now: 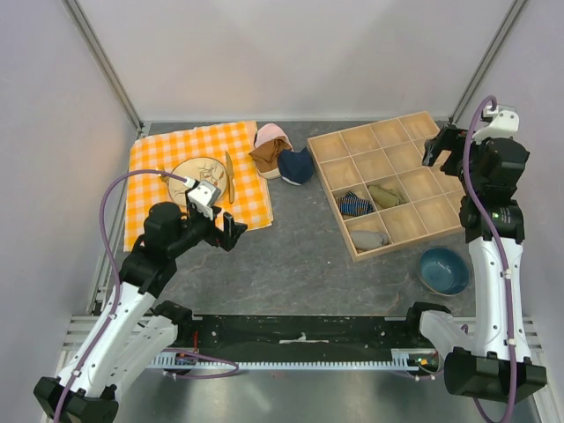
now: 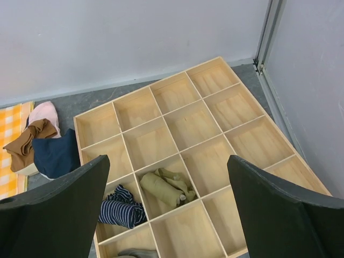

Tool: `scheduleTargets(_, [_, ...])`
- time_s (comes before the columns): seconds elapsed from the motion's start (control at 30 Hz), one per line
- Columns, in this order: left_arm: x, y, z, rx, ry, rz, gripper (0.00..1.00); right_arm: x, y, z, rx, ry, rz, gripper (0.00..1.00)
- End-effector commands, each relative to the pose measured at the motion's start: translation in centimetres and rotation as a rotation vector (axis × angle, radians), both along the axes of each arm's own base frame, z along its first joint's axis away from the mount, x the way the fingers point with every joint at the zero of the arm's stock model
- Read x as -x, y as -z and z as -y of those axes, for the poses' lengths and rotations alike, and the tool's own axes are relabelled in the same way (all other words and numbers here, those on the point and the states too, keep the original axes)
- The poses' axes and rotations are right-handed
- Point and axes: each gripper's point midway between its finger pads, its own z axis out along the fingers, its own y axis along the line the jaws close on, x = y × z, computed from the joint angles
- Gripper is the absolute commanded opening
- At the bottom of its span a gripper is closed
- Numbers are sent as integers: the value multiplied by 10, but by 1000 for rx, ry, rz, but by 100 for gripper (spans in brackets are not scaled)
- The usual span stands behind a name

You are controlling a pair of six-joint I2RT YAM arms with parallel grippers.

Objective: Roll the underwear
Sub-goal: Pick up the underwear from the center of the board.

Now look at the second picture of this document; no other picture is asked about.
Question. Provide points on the cream underwear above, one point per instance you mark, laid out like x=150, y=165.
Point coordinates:
x=29, y=170

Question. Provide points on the grey rolled underwear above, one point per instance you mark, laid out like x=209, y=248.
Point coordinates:
x=139, y=253

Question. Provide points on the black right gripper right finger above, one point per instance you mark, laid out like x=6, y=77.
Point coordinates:
x=282, y=219

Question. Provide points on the yellow checkered cloth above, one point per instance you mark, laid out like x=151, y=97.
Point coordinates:
x=13, y=121

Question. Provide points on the pink underwear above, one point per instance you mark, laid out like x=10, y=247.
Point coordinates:
x=45, y=110

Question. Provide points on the brown underwear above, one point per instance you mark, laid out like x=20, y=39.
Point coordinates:
x=21, y=149

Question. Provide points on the olive green rolled underwear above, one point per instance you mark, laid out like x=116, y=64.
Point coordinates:
x=171, y=188

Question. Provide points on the wooden compartment tray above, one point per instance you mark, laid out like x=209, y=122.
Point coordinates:
x=189, y=123

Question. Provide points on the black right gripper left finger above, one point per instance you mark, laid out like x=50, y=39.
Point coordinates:
x=56, y=219

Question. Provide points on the navy blue white-trimmed underwear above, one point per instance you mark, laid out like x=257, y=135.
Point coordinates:
x=56, y=157

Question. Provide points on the aluminium frame post right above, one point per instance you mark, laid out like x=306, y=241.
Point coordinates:
x=263, y=66

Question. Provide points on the navy striped rolled underwear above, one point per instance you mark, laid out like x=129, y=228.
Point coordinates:
x=119, y=208

